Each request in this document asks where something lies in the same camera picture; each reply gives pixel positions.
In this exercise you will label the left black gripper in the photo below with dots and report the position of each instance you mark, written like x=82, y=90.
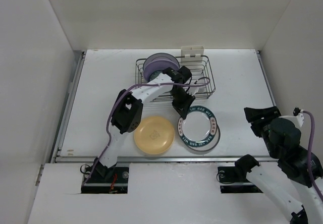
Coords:
x=183, y=106

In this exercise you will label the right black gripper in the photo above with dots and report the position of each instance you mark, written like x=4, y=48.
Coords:
x=253, y=114

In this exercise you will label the green rimmed white plate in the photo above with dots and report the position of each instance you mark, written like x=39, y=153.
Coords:
x=199, y=128

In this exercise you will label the yellow plastic plate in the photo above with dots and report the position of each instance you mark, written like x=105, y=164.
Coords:
x=154, y=135

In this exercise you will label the purple plastic plate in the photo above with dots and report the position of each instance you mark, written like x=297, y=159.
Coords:
x=158, y=65

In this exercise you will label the small teal patterned plate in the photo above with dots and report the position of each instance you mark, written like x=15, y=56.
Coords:
x=154, y=75

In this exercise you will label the white plate with dark rim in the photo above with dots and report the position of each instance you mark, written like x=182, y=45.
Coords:
x=162, y=55

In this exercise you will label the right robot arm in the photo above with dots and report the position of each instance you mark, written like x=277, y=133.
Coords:
x=289, y=140

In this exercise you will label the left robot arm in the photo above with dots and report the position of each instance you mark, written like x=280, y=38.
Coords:
x=126, y=113

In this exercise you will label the white plastic cutlery holder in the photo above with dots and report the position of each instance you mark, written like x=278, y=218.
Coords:
x=192, y=53

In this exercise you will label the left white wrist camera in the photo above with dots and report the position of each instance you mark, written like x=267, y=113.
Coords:
x=199, y=83

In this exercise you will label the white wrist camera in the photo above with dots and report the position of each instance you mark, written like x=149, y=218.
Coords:
x=299, y=117
x=199, y=83

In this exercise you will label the black wire dish rack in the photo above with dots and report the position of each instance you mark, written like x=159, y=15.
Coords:
x=200, y=68

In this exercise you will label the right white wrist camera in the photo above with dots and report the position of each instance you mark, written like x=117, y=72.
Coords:
x=299, y=117

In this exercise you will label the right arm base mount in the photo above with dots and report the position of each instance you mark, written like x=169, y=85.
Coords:
x=231, y=183

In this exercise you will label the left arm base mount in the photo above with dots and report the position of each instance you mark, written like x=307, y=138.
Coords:
x=116, y=183

